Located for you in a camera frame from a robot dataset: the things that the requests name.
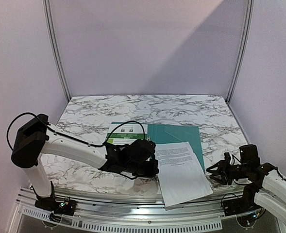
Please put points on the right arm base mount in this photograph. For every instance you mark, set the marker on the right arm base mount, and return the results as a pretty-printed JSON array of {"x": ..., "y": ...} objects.
[{"x": 234, "y": 205}]

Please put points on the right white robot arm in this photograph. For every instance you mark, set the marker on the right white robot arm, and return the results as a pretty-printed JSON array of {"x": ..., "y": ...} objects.
[{"x": 266, "y": 188}]

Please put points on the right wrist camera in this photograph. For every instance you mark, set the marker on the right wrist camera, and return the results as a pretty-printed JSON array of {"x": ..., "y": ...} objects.
[{"x": 227, "y": 157}]

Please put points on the aluminium frame post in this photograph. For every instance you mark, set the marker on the aluminium frame post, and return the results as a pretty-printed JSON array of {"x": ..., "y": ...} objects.
[
  {"x": 55, "y": 49},
  {"x": 241, "y": 50}
]

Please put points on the teal file folder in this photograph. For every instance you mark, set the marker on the teal file folder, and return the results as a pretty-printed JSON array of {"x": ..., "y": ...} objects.
[{"x": 163, "y": 134}]

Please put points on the left aluminium frame post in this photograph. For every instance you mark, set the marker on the left aluminium frame post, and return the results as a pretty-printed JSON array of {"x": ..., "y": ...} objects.
[{"x": 55, "y": 49}]

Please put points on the white text paper sheet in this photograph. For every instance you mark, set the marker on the white text paper sheet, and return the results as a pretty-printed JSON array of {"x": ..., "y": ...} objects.
[{"x": 181, "y": 176}]

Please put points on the right aluminium frame post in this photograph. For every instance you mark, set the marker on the right aluminium frame post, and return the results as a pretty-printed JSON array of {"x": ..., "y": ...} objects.
[{"x": 241, "y": 50}]

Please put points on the aluminium front rail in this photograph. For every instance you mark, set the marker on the aluminium front rail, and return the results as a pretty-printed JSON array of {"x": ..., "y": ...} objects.
[{"x": 139, "y": 213}]

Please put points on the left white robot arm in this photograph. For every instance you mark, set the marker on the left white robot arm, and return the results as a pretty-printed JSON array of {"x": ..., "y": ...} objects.
[{"x": 38, "y": 137}]

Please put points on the green map flyer sheet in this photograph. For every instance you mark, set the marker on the green map flyer sheet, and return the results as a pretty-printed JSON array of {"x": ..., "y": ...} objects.
[{"x": 127, "y": 133}]

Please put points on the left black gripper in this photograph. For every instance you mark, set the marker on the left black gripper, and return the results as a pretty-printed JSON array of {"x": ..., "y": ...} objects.
[{"x": 153, "y": 170}]

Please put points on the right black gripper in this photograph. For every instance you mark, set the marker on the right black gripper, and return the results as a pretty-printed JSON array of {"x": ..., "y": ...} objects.
[{"x": 227, "y": 173}]

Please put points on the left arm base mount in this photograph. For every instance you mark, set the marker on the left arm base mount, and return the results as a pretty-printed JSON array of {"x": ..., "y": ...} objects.
[{"x": 66, "y": 206}]

